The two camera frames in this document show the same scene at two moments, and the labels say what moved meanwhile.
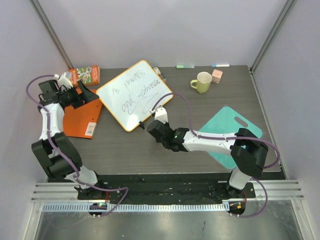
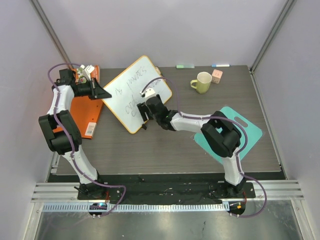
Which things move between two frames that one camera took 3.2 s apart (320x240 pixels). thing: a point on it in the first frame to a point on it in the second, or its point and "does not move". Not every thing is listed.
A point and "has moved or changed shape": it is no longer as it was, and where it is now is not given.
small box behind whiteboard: [157, 70] does not move
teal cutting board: [228, 121] does not move
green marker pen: [185, 66] does not move
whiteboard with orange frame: [131, 97] has moved or changed shape
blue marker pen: [217, 65] does not move
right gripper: [154, 127] to [143, 112]
